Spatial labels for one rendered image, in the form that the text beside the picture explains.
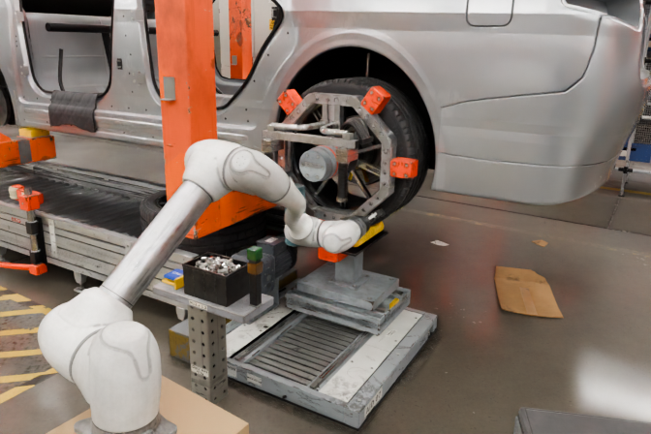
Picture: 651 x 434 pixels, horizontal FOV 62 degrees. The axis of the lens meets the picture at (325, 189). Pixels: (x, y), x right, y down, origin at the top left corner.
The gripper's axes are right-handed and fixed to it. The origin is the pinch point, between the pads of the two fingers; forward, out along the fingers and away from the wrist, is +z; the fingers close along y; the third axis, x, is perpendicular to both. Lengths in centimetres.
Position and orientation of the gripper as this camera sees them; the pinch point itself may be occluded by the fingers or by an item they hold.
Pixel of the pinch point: (379, 213)
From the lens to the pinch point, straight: 228.1
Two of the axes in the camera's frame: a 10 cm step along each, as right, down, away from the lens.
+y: 6.2, -5.8, -5.3
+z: 5.0, -2.2, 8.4
